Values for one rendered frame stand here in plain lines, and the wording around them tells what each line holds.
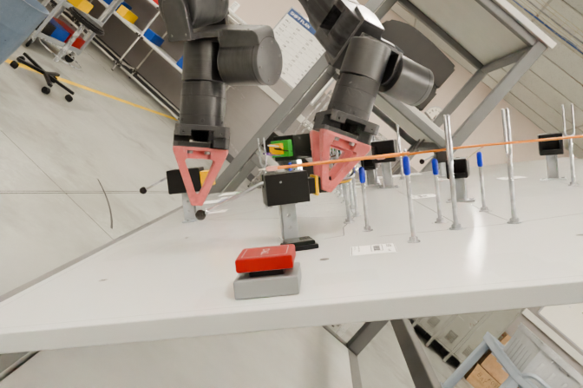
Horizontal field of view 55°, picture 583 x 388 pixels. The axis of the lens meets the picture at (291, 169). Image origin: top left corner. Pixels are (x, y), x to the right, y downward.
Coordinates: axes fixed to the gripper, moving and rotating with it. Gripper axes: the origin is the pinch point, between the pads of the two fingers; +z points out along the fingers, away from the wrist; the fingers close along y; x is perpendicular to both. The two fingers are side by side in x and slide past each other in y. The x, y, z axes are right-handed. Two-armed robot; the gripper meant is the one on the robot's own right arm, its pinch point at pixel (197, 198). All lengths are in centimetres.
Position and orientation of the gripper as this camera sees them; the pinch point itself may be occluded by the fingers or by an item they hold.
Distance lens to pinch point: 72.1
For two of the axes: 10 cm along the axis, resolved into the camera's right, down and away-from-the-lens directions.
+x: -9.8, -0.6, -1.9
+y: -1.9, -0.3, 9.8
